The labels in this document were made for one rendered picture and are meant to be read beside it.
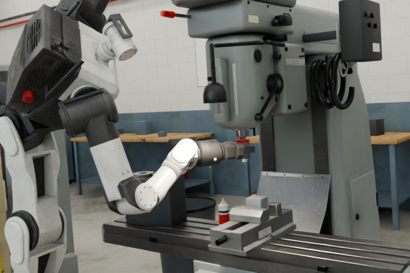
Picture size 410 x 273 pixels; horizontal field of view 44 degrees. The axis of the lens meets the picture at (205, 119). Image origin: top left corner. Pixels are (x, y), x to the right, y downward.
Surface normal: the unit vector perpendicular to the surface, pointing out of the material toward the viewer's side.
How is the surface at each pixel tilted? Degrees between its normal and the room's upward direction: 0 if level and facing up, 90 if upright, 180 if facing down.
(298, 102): 90
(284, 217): 90
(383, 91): 90
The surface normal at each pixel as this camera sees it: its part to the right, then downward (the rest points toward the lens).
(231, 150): 0.46, 0.01
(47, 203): 0.87, 0.06
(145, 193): 0.71, -0.24
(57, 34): 0.70, -0.55
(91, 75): 0.66, 0.09
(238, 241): -0.60, 0.08
